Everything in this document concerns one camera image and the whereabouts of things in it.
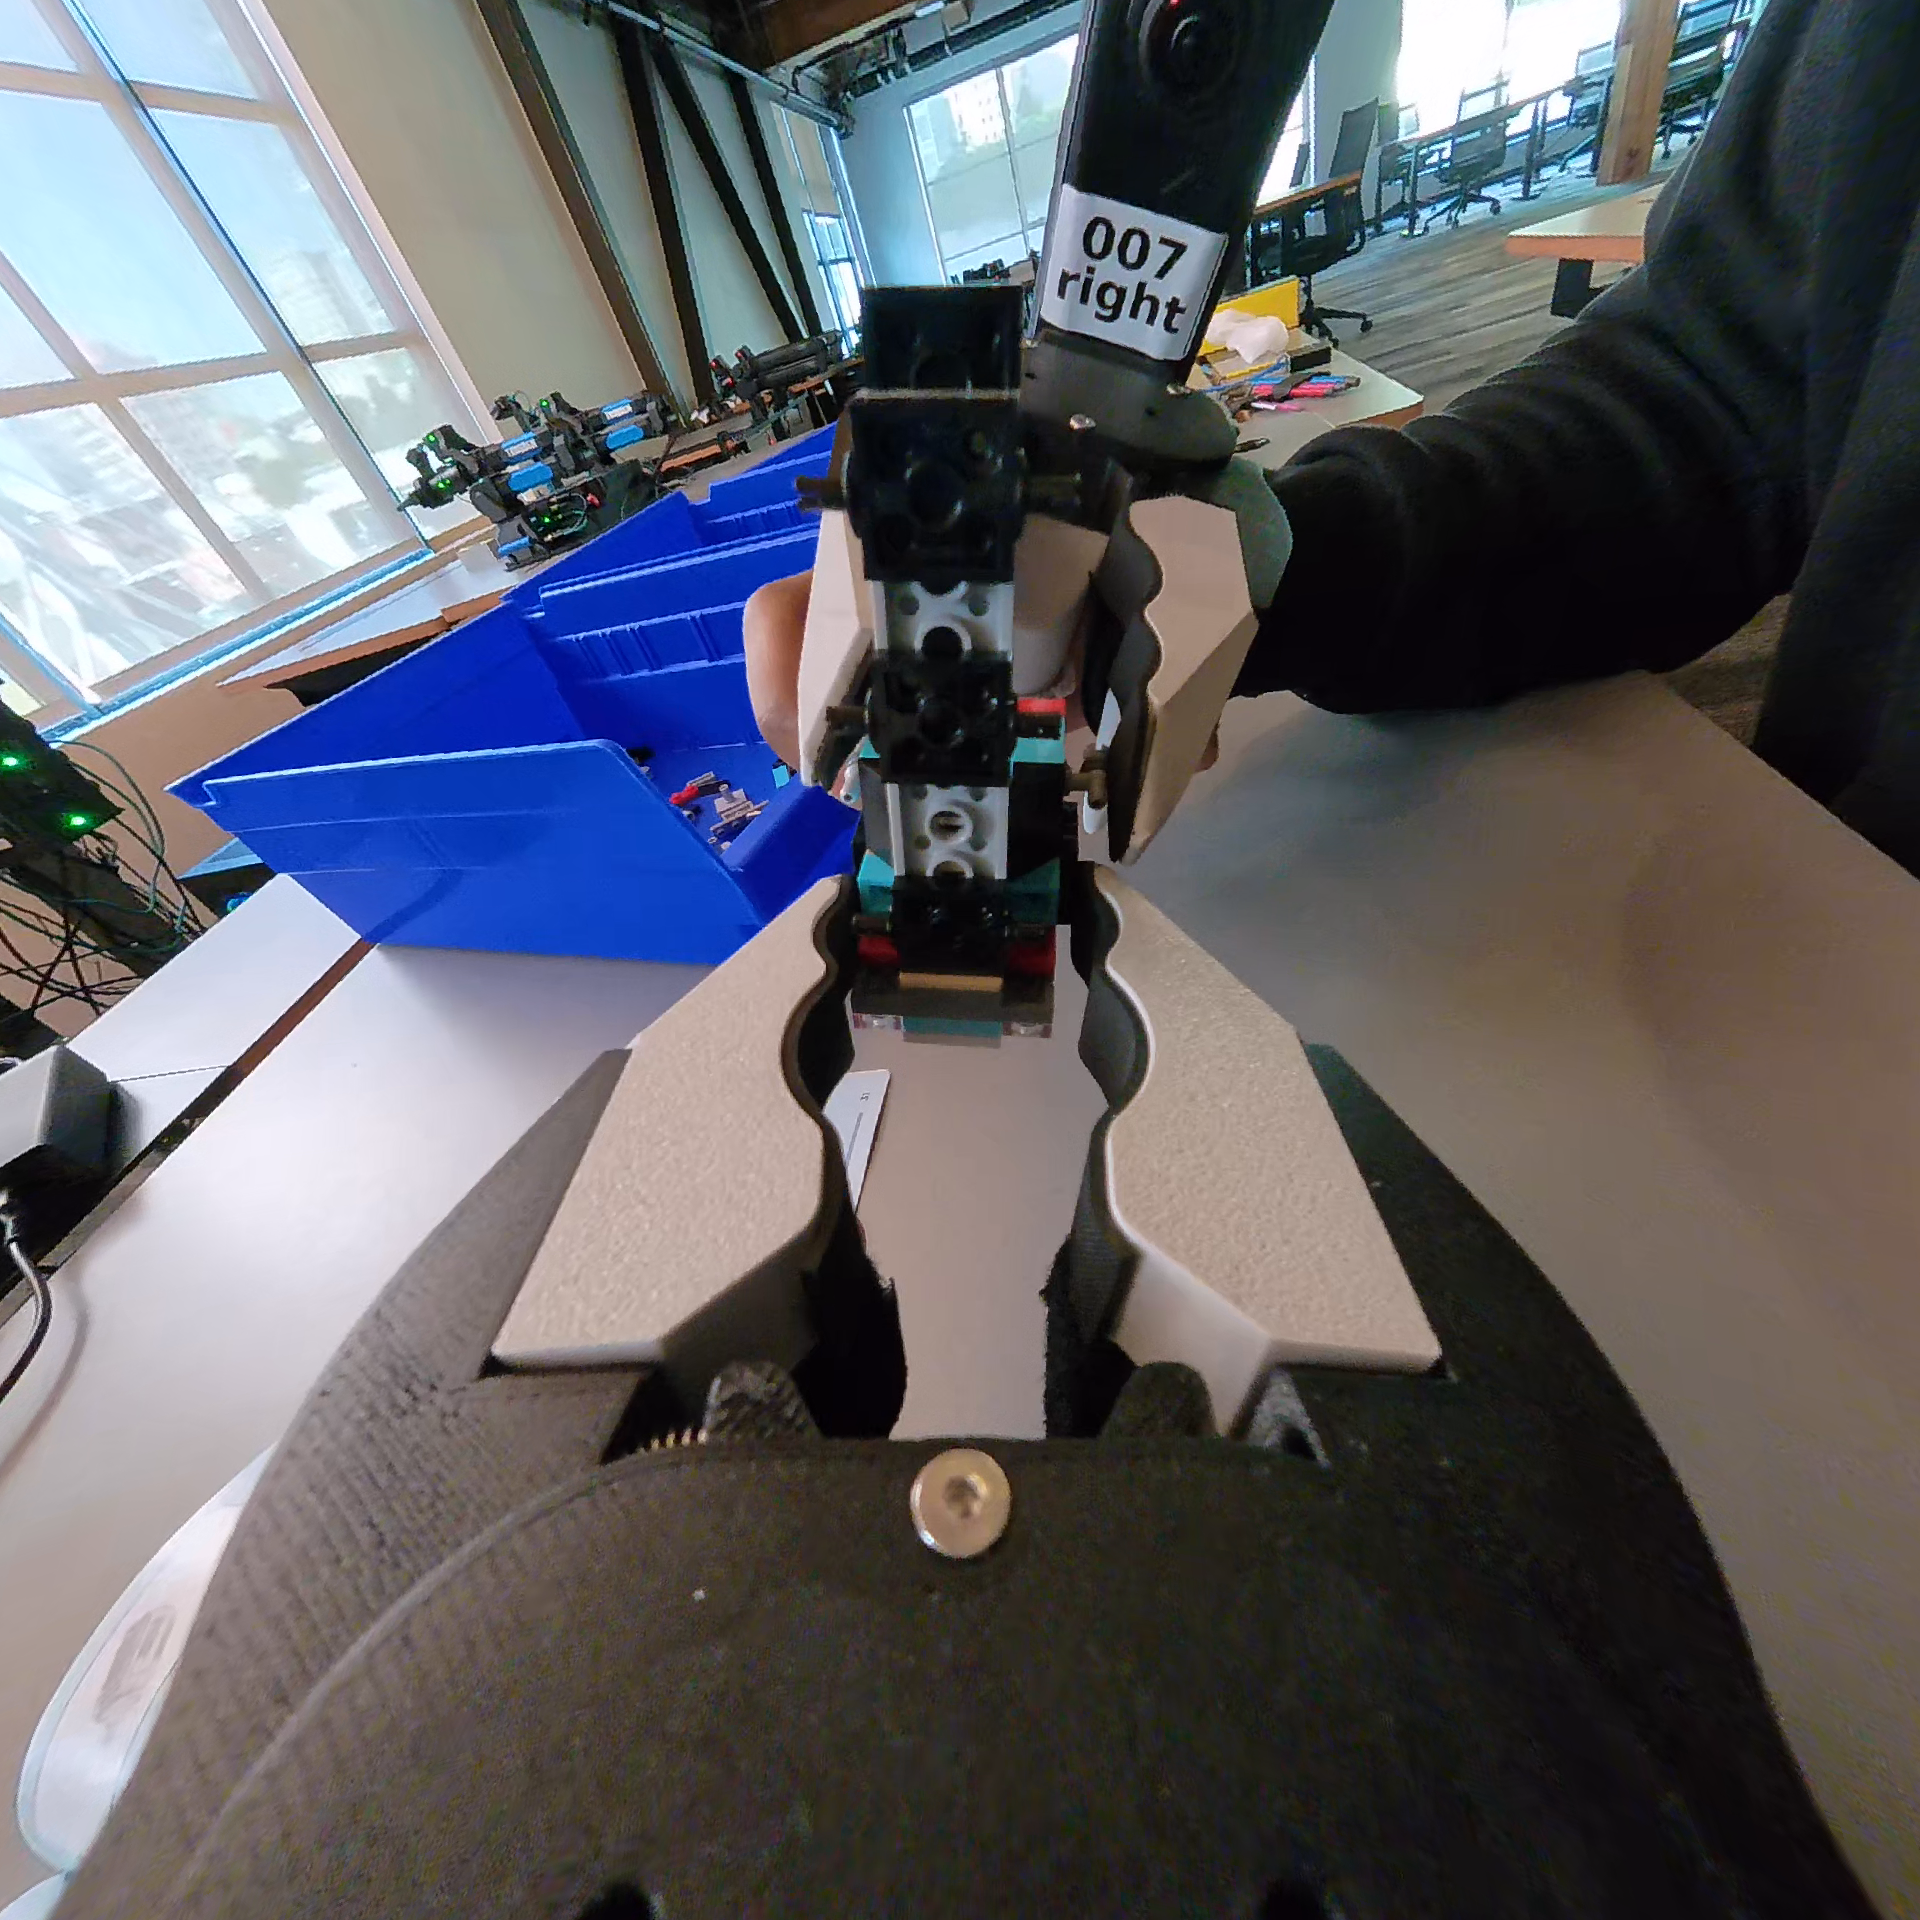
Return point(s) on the black charger box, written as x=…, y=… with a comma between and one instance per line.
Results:
x=52, y=1118

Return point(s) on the black office chair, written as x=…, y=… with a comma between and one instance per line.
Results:
x=1342, y=195

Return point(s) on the multicoloured toy brick model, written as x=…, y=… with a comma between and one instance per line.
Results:
x=938, y=451

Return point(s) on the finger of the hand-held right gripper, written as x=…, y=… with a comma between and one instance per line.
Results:
x=1192, y=631
x=832, y=675

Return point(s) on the grey desk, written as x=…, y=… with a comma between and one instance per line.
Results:
x=1500, y=1051

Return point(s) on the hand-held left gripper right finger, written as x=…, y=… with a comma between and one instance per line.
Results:
x=1260, y=1200

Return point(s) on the pile of coloured pens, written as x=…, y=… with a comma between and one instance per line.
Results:
x=1299, y=390

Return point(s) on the person's right hand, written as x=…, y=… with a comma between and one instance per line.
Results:
x=772, y=660

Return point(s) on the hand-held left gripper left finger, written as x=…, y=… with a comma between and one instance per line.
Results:
x=675, y=1200

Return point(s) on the white instruction sheet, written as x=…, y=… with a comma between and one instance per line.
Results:
x=866, y=1124

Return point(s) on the row of black office chairs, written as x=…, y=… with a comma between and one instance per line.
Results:
x=1514, y=121

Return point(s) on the small wood-edged table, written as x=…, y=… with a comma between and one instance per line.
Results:
x=1583, y=224

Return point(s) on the white crumpled paper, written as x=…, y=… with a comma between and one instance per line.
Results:
x=1244, y=338

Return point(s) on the ribbed blue plastic bin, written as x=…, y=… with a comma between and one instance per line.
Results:
x=645, y=660

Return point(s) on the clear plastic lid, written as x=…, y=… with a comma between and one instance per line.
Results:
x=150, y=1650

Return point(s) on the long wood-edged desk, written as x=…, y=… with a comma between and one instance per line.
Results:
x=391, y=614

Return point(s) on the yellow box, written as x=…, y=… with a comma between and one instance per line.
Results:
x=1260, y=296

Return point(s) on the black metal rack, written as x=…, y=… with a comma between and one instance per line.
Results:
x=75, y=900

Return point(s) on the black hub with green lights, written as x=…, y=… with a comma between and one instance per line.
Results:
x=45, y=780

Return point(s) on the person's black sweater torso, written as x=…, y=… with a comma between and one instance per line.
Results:
x=1831, y=374

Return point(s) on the large grid window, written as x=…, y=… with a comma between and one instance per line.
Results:
x=181, y=301

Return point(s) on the row of black robot arms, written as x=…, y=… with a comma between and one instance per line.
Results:
x=554, y=465

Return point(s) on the wood-edged desk with pens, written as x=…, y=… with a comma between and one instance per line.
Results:
x=1351, y=413

